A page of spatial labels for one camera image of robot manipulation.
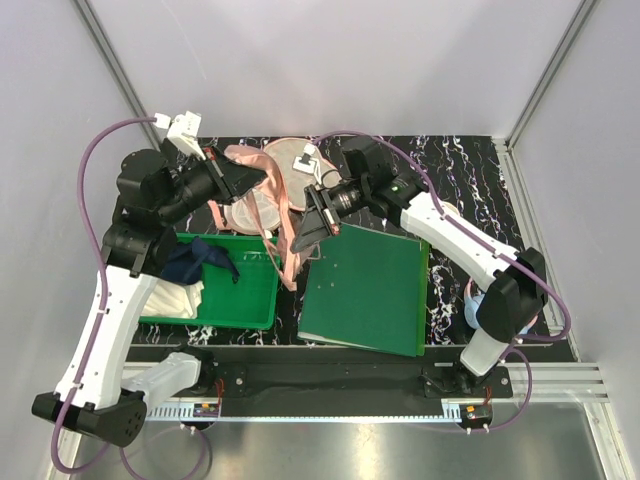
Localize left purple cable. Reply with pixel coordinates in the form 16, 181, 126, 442
49, 115, 214, 479

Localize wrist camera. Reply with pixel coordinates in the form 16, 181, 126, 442
154, 111, 205, 159
292, 144, 320, 176

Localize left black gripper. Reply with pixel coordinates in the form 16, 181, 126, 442
157, 141, 266, 224

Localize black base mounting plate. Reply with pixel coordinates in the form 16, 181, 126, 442
176, 359, 513, 399

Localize white cloth garment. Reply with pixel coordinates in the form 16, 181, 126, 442
141, 280, 204, 319

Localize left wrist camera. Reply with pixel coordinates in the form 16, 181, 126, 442
154, 111, 205, 159

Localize pink satin bra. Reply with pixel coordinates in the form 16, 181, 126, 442
224, 145, 307, 291

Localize pink mesh laundry bag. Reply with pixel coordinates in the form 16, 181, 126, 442
210, 137, 341, 235

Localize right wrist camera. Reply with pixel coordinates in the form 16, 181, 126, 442
292, 144, 320, 176

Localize navy blue garment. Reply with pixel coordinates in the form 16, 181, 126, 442
160, 237, 240, 285

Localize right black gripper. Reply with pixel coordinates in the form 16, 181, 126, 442
291, 178, 369, 254

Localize green plastic bin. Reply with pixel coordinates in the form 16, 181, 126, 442
139, 233, 279, 330

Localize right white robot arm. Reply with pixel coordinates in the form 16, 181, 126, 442
290, 136, 548, 397

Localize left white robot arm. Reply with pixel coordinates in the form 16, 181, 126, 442
31, 149, 266, 447

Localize blue pink cat headphones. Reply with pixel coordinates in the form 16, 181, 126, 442
463, 280, 540, 342

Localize purple cable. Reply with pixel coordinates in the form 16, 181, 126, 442
49, 115, 214, 479
312, 130, 572, 434

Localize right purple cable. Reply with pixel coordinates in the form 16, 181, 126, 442
312, 130, 572, 434

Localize green ring binder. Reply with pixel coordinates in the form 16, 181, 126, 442
298, 224, 430, 357

